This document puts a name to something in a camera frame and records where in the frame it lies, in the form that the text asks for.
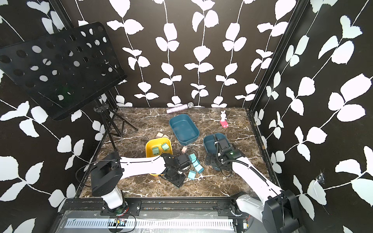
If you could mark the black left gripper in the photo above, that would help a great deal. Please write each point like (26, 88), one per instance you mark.
(178, 183)

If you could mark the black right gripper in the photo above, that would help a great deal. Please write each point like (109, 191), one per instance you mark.
(212, 160)

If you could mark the blue plug bottom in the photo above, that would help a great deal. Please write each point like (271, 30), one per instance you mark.
(192, 174)

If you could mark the blue plug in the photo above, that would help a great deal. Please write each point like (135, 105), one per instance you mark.
(192, 174)
(193, 157)
(196, 163)
(199, 168)

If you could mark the blue plug top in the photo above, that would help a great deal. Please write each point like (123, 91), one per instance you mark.
(193, 157)

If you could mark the green plug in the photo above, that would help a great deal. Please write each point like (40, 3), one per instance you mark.
(155, 151)
(165, 147)

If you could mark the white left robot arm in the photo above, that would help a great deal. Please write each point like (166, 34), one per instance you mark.
(106, 174)

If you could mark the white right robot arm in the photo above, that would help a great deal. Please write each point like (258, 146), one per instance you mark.
(276, 209)

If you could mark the teal storage box right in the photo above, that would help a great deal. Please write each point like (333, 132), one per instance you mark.
(209, 144)

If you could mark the teal storage box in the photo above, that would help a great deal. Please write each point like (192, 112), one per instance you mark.
(184, 129)
(209, 144)

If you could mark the yellow storage box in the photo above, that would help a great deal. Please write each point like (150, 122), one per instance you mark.
(157, 143)

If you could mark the teal storage box rear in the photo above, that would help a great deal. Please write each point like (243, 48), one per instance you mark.
(184, 129)

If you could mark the pink plug upper centre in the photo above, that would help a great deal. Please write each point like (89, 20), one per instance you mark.
(184, 150)

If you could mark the white rabbit pink figurine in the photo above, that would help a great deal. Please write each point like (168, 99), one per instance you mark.
(223, 118)

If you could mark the pink glitter microphone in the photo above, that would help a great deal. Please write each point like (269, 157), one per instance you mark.
(180, 108)

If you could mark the black tripod stand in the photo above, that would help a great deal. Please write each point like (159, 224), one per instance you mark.
(111, 128)

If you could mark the black perforated music stand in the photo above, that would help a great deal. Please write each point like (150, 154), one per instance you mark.
(65, 71)

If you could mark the black front mounting rail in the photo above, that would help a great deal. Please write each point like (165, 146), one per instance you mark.
(224, 206)

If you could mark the white perforated cable tray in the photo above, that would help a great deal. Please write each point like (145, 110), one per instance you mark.
(128, 224)

